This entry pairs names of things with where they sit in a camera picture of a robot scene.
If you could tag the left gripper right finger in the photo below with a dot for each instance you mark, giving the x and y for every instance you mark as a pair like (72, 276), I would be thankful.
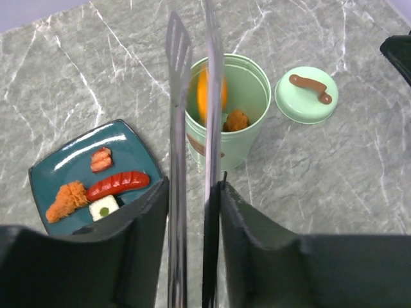
(268, 265)

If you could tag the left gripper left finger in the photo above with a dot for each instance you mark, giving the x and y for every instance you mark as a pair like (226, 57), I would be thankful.
(113, 262)

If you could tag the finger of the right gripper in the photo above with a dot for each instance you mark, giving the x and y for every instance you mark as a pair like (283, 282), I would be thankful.
(397, 50)

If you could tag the teal square plate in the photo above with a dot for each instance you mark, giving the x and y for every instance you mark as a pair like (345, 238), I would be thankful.
(72, 162)

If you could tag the fried chicken nugget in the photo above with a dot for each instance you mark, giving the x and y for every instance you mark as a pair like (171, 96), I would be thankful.
(236, 121)

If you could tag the orange round slice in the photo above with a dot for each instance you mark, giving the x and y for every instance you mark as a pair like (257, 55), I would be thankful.
(202, 93)

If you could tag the steel slotted tongs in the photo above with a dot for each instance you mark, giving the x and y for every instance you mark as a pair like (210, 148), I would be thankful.
(179, 54)

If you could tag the white sushi roll piece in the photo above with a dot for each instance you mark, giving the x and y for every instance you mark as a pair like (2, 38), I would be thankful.
(103, 207)

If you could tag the orange fried shrimp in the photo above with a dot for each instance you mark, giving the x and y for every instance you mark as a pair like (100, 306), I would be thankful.
(70, 197)

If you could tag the red sausage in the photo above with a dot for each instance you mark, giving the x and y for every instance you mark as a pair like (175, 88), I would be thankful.
(116, 184)

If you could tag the pink bacon piece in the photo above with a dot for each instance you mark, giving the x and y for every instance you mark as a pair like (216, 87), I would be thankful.
(101, 160)

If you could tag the mint green canister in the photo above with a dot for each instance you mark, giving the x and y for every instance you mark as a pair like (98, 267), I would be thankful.
(246, 99)

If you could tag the mint green lid brown handle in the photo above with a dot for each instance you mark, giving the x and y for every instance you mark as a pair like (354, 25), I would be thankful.
(306, 95)

